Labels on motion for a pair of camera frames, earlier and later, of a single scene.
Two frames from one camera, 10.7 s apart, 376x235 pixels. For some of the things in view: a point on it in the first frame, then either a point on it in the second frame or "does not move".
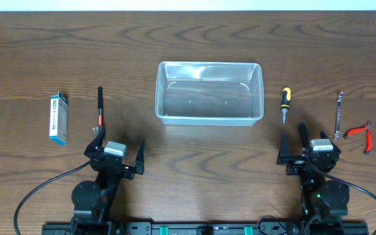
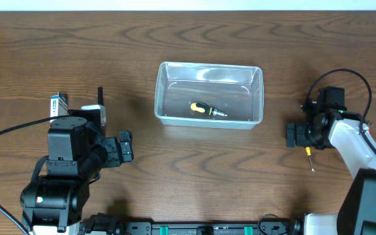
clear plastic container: (209, 93) does not move
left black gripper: (110, 164) → (115, 152)
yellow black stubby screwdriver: (285, 99) → (207, 109)
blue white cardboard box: (59, 118) does not move
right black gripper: (304, 162) → (299, 134)
